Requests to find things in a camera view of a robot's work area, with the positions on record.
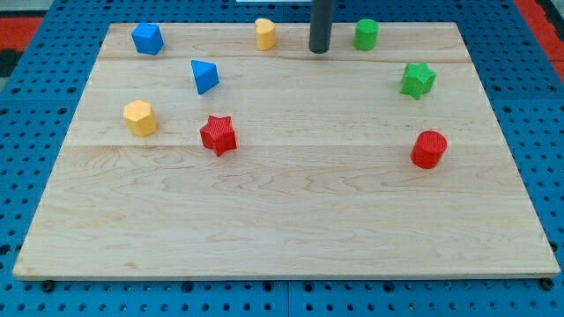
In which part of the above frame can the blue triangle block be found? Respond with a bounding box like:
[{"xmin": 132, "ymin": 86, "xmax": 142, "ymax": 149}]
[{"xmin": 190, "ymin": 60, "xmax": 219, "ymax": 95}]

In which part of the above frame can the yellow hexagon block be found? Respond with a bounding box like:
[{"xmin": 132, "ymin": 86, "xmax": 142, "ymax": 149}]
[{"xmin": 123, "ymin": 100, "xmax": 158, "ymax": 136}]

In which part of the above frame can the red star block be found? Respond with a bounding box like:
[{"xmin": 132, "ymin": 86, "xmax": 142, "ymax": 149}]
[{"xmin": 200, "ymin": 115, "xmax": 237, "ymax": 157}]

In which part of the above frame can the wooden board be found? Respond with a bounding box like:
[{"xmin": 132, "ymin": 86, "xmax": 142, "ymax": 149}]
[{"xmin": 13, "ymin": 22, "xmax": 560, "ymax": 281}]

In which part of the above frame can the yellow half-round block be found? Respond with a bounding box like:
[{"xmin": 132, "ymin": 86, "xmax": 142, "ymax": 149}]
[{"xmin": 255, "ymin": 18, "xmax": 277, "ymax": 51}]

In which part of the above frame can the red cylinder block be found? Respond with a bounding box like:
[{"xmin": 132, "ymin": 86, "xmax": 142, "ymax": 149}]
[{"xmin": 410, "ymin": 130, "xmax": 448, "ymax": 169}]

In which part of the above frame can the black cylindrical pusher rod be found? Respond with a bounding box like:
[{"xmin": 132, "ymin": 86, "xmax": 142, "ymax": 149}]
[{"xmin": 308, "ymin": 0, "xmax": 335, "ymax": 54}]

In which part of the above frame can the green cylinder block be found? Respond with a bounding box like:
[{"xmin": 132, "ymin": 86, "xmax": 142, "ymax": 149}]
[{"xmin": 353, "ymin": 18, "xmax": 379, "ymax": 51}]

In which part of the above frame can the green star block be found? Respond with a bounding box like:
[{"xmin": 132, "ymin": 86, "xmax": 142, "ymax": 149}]
[{"xmin": 400, "ymin": 63, "xmax": 437, "ymax": 100}]

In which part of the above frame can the blue pentagon block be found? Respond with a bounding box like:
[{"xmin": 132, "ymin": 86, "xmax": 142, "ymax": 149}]
[{"xmin": 131, "ymin": 23, "xmax": 164, "ymax": 55}]

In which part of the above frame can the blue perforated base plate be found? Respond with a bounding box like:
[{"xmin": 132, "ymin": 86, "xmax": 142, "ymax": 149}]
[{"xmin": 1, "ymin": 1, "xmax": 563, "ymax": 316}]

